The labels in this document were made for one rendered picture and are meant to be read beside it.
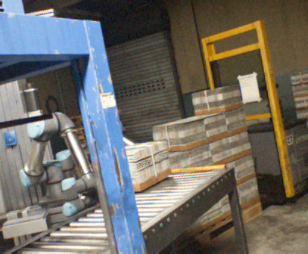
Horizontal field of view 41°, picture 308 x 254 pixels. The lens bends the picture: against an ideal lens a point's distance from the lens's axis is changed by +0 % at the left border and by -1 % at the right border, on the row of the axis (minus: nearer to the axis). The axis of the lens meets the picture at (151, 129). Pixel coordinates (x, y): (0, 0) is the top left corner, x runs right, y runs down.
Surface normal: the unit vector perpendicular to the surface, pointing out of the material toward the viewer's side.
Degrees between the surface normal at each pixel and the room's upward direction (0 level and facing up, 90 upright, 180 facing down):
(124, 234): 90
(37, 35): 90
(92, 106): 90
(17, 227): 90
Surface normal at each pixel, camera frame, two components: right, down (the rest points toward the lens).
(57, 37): 0.84, -0.13
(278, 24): -0.50, 0.16
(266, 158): -0.72, 0.19
